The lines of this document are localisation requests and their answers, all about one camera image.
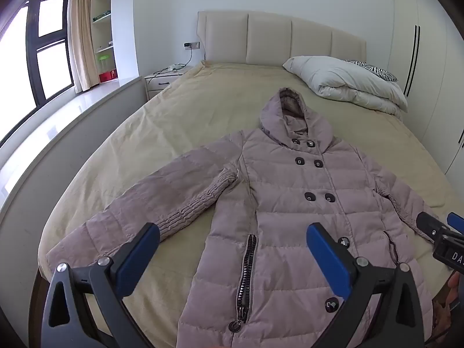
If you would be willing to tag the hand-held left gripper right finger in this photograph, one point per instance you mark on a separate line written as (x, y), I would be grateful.
(328, 261)

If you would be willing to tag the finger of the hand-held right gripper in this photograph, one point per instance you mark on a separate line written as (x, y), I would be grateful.
(456, 221)
(427, 222)

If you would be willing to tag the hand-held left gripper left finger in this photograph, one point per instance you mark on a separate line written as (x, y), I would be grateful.
(139, 259)

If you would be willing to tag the mauve hooded puffer coat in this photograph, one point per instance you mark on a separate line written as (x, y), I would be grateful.
(282, 206)

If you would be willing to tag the person's right hand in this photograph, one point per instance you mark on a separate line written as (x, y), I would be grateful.
(455, 284)

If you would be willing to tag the white wardrobe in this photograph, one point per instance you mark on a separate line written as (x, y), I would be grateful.
(435, 79)

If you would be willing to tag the zebra print pillow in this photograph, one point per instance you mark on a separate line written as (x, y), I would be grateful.
(380, 72)

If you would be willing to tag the bed with beige sheet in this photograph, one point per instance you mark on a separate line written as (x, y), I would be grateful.
(203, 116)

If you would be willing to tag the white window ledge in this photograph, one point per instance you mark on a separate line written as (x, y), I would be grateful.
(72, 116)

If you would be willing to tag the white folded duvet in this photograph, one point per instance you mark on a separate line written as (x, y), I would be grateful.
(333, 76)

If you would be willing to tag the white nightstand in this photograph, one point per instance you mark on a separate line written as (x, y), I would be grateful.
(159, 81)

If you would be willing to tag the red box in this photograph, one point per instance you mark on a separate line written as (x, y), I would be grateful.
(107, 76)

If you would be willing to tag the white device on nightstand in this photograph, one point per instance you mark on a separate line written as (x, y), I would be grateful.
(176, 67)

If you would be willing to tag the green lidded container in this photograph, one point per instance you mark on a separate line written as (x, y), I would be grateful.
(103, 60)

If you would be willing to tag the beige curtain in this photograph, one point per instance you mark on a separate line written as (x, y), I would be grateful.
(81, 43)

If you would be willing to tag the cream padded headboard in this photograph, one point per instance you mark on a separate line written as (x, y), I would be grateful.
(268, 40)

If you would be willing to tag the black framed window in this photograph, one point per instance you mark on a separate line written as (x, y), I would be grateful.
(32, 47)

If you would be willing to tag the wall power outlet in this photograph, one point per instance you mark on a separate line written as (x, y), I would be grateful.
(191, 45)

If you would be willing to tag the white wall shelf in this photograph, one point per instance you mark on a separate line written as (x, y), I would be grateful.
(97, 7)

